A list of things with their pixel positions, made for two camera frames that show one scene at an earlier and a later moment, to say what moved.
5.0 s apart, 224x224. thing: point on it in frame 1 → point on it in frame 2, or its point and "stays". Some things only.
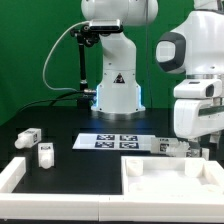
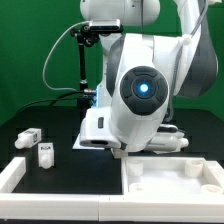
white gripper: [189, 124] → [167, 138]
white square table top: [171, 176] stays
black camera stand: [85, 38] stays
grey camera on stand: [105, 26] stays
